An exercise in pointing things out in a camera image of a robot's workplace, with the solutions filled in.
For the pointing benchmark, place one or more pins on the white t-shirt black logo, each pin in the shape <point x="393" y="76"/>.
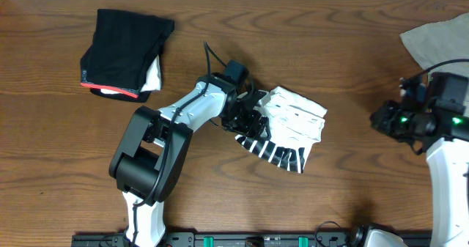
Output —
<point x="295" y="124"/>

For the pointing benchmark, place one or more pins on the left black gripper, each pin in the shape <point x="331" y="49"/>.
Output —
<point x="254" y="119"/>

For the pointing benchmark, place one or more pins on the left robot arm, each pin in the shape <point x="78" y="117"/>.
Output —
<point x="149" y="159"/>

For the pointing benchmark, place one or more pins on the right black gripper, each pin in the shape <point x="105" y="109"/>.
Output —
<point x="380" y="119"/>

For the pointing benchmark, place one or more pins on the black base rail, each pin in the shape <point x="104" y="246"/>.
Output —
<point x="189" y="239"/>

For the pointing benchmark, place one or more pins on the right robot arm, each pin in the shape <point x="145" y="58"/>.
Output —
<point x="442" y="136"/>

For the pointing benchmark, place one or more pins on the beige khaki shorts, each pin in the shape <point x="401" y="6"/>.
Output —
<point x="434" y="43"/>

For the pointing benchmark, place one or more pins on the white folded garment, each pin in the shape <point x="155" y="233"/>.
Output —
<point x="153" y="82"/>

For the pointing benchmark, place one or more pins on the black folded garment red trim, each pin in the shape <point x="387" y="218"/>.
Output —
<point x="123" y="47"/>

